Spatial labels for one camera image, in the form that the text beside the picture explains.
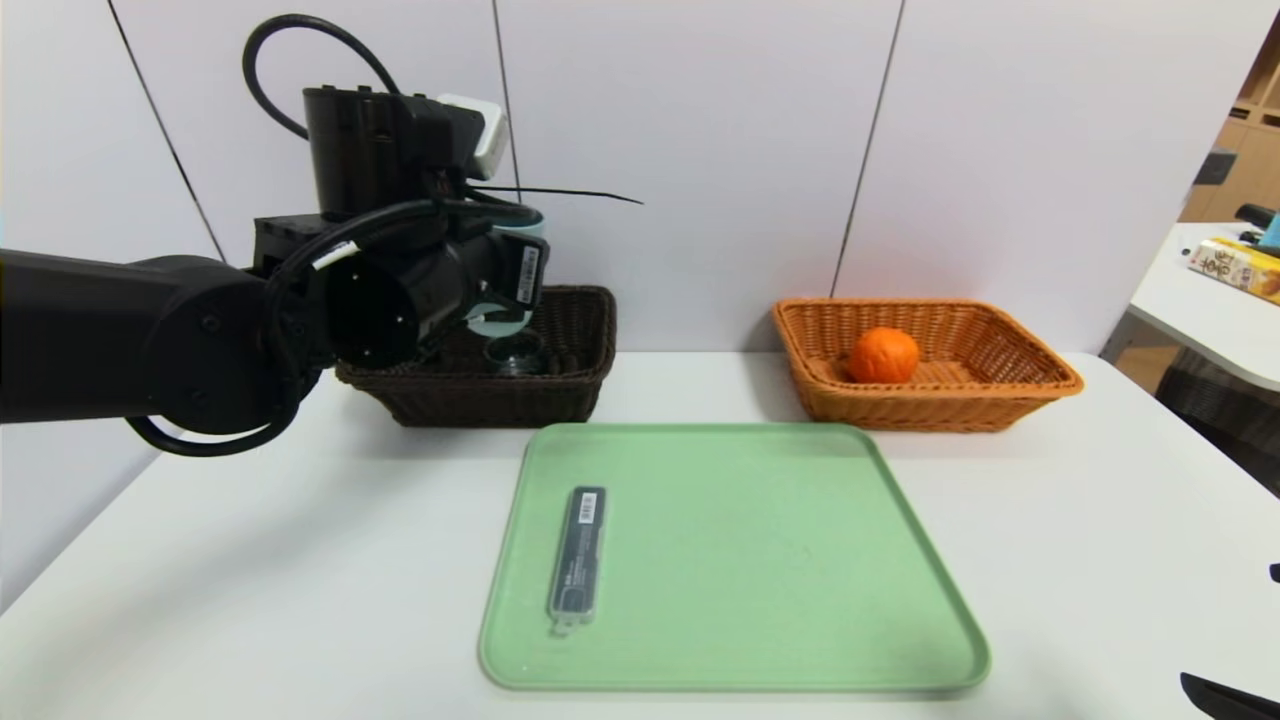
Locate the thin black cable tie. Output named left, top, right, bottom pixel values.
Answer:
left=468, top=185, right=644, bottom=207

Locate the blue-grey plastic cup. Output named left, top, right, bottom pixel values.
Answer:
left=465, top=207, right=548, bottom=338

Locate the light green plastic tray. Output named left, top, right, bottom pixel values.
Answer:
left=478, top=422, right=992, bottom=693

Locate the orange fruit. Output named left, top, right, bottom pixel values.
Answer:
left=847, top=327, right=922, bottom=384

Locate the glass cup with black handle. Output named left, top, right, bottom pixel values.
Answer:
left=484, top=330, right=549, bottom=377

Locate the yellow snack box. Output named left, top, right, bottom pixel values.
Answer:
left=1186, top=237, right=1280, bottom=306

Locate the grey clear plastic case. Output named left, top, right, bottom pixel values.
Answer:
left=548, top=486, right=608, bottom=637

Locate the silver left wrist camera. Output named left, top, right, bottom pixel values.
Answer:
left=436, top=93, right=510, bottom=183

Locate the orange wicker basket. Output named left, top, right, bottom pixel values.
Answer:
left=771, top=298, right=1086, bottom=433

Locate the wooden shelf cabinet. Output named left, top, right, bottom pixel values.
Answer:
left=1185, top=10, right=1280, bottom=223

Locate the white side table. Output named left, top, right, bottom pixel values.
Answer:
left=1127, top=222, right=1280, bottom=393

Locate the black left camera cable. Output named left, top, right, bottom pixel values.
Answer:
left=242, top=14, right=403, bottom=141

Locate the dark brown wicker basket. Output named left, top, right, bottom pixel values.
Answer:
left=336, top=285, right=618, bottom=429

